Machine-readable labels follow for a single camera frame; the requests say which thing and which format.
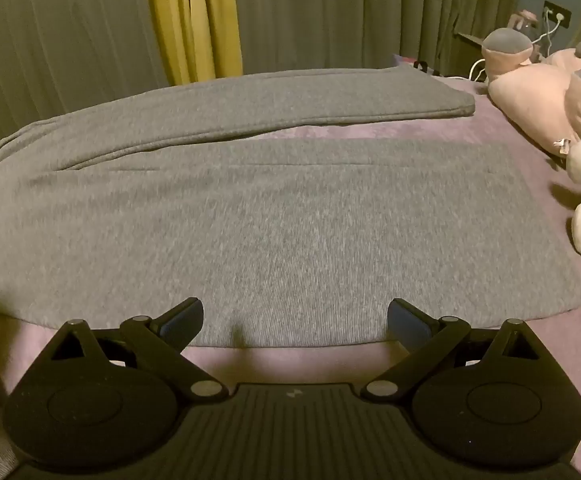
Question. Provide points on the grey-green curtain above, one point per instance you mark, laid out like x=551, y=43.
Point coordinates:
x=60, y=35
x=330, y=10

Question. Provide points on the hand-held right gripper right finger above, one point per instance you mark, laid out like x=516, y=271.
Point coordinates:
x=410, y=324

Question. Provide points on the pink plush toy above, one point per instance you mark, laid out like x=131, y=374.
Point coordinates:
x=535, y=90

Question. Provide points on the grey pants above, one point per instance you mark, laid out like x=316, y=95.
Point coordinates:
x=270, y=220

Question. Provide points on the small pink figure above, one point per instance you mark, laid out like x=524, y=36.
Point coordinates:
x=522, y=21

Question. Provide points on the pink bed sheet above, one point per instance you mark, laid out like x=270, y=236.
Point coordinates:
x=520, y=200

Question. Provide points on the small black object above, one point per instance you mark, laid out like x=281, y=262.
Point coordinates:
x=424, y=66

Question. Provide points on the wall socket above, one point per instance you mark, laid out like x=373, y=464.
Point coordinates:
x=556, y=14

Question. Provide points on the yellow curtain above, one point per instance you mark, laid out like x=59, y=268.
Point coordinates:
x=190, y=15

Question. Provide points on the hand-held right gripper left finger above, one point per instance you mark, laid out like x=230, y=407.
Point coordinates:
x=180, y=324

